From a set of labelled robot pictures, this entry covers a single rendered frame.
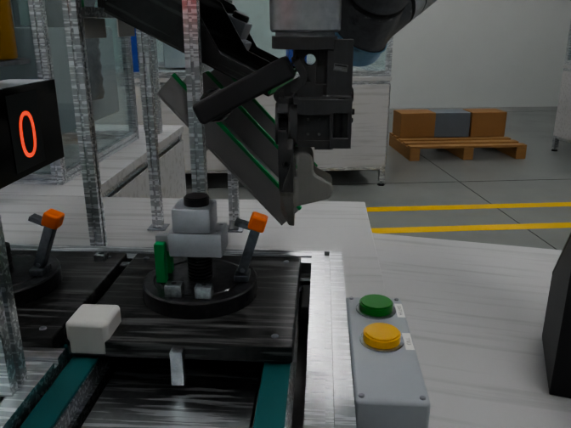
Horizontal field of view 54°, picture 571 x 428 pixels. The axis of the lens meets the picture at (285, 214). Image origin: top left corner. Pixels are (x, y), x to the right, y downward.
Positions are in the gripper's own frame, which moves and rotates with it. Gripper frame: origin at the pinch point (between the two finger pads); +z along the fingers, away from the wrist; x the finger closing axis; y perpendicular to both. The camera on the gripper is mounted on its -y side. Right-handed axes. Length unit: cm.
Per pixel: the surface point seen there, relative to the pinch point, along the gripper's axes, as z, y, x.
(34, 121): -13.5, -19.7, -17.6
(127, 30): -20, -32, 45
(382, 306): 10.3, 11.6, -3.0
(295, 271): 10.5, 0.9, 6.9
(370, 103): 39, 45, 397
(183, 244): 3.3, -11.8, -2.1
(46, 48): -15, -68, 86
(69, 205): 22, -58, 67
